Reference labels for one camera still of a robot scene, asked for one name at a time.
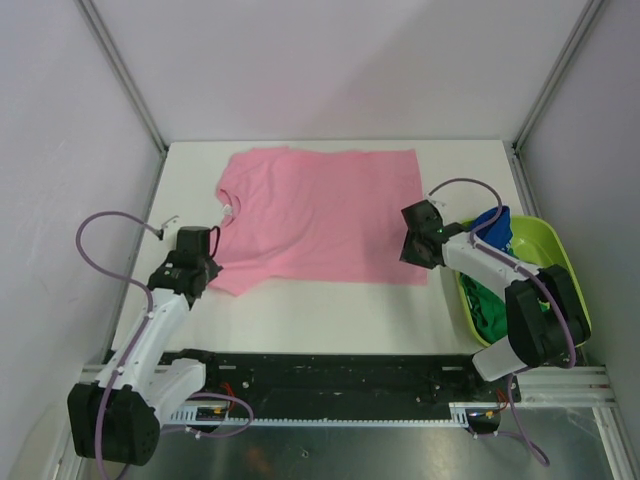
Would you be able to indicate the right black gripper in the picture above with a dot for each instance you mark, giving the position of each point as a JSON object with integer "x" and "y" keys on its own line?
{"x": 408, "y": 254}

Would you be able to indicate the aluminium frame post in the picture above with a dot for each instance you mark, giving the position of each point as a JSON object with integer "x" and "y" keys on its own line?
{"x": 576, "y": 40}
{"x": 105, "y": 42}

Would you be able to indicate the right aluminium frame post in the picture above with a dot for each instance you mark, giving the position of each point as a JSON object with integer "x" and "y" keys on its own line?
{"x": 576, "y": 40}

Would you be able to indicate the grey slotted cable duct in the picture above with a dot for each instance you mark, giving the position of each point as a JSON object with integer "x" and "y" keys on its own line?
{"x": 205, "y": 414}

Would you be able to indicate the blue t shirt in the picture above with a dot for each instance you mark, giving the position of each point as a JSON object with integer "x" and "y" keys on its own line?
{"x": 497, "y": 233}

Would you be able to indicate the left aluminium frame post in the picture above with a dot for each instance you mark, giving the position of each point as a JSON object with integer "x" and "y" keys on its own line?
{"x": 105, "y": 42}

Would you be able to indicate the lime green plastic basin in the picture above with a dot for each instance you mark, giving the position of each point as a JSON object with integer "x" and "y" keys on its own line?
{"x": 535, "y": 241}

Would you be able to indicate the pink t shirt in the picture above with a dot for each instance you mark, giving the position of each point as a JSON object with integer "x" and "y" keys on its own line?
{"x": 313, "y": 216}

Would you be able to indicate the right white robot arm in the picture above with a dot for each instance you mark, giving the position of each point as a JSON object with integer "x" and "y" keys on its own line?
{"x": 544, "y": 315}

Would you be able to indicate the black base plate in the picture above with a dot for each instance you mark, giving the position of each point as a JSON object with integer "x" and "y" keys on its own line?
{"x": 356, "y": 381}

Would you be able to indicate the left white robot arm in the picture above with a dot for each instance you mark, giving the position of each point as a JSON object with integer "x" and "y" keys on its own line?
{"x": 118, "y": 417}

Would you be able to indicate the green t shirt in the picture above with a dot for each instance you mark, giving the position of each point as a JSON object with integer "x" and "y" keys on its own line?
{"x": 487, "y": 310}

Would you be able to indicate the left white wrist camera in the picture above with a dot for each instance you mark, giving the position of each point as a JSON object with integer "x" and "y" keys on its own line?
{"x": 160, "y": 231}

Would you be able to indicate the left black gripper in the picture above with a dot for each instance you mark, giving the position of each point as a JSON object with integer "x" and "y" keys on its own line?
{"x": 213, "y": 268}

